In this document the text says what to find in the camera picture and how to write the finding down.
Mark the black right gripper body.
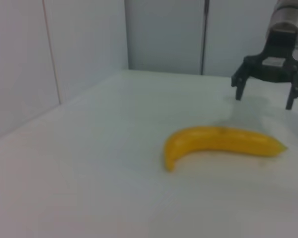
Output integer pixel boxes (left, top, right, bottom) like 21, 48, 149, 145
242, 27, 298, 84

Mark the yellow banana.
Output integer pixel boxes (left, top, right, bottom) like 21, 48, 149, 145
163, 125, 289, 173

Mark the dark vertical pole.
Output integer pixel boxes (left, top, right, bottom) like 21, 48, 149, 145
201, 0, 211, 75

